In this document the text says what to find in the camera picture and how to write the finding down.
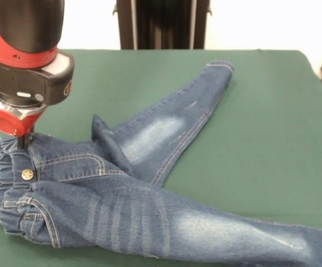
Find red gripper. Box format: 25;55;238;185
0;97;48;149

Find blue denim jeans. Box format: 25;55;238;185
0;60;322;267

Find dark green table cloth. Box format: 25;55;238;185
0;48;322;267

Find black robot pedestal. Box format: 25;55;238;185
112;0;212;50

